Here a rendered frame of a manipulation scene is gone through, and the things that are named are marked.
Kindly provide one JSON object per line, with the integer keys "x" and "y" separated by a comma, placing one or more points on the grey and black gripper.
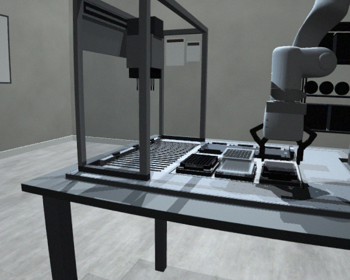
{"x": 283, "y": 127}

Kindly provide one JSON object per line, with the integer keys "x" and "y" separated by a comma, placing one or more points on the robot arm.
{"x": 304, "y": 59}

